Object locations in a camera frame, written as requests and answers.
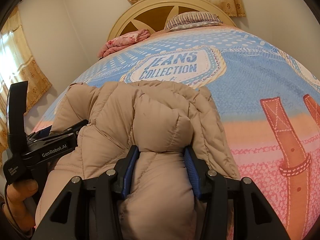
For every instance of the blue pink printed bedspread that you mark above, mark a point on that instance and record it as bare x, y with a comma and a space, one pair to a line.
268, 104

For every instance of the striped grey pillow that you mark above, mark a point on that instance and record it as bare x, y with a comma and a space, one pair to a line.
192, 17

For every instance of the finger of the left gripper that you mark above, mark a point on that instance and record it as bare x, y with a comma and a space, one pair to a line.
75, 129
39, 134

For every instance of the person's left hand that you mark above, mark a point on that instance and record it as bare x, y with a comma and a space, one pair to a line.
15, 209

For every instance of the pink floral folded blanket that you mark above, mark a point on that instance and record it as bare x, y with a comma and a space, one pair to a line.
122, 42

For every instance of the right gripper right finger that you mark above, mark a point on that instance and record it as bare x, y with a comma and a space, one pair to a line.
253, 216

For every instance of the beige quilted puffer jacket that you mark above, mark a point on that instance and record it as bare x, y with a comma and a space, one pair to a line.
160, 118

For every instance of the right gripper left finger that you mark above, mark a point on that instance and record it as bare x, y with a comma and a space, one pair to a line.
68, 216

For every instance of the dark sleeved left forearm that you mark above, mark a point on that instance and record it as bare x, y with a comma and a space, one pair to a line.
8, 231

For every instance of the cream wooden arched headboard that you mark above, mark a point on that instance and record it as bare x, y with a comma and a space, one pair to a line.
154, 14

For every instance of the yellow side window curtain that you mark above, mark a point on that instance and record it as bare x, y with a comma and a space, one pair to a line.
18, 64

